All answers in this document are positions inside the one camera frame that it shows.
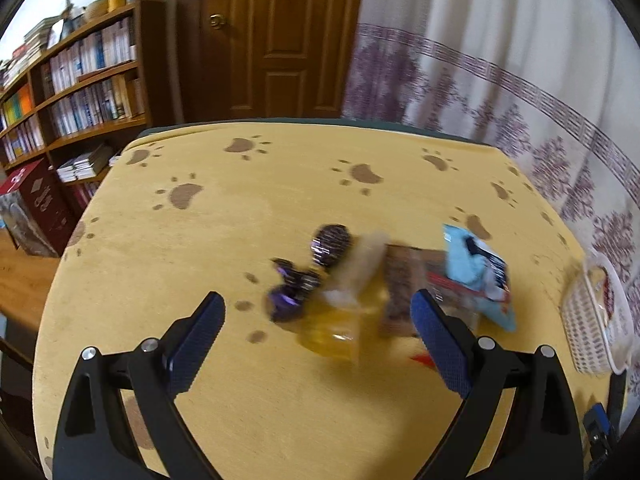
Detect wooden bookshelf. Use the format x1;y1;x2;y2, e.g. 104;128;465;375
0;0;169;221

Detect rows of upright books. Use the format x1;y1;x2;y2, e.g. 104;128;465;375
0;17;147;161

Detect white purple-patterned curtain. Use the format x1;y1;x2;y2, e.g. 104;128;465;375
341;0;640;286

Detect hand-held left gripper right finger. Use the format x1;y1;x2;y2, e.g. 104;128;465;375
410;288;585;480

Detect yellow jelly cup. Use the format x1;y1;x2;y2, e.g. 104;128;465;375
297;287;390;364

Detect purple candy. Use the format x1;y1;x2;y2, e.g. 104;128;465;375
268;257;322;323
311;223;352;268

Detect white perforated basket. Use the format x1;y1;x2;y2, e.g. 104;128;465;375
560;246;635;376

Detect light blue snack packet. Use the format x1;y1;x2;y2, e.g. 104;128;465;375
442;224;517;332

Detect piles of flat books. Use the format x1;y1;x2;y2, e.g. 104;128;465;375
0;15;63;86

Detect white wrapper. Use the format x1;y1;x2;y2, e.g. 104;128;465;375
324;229;390;306

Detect brown label snack packet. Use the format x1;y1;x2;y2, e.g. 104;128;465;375
379;244;451;339

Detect small figurine ornament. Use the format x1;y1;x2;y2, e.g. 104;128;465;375
60;2;84;37

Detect clear red-print packet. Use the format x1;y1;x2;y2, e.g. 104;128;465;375
425;267;484;332

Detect maroon cardboard box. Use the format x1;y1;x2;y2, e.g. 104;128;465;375
0;157;77;259

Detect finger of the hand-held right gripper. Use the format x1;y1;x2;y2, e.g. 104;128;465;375
607;371;629;442
583;402;617;463

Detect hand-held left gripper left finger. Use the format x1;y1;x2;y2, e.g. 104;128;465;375
52;291;227;480

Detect stack of magazines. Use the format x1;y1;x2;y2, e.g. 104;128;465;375
56;144;116;184

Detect wooden door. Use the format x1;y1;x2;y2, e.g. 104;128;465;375
177;0;371;124

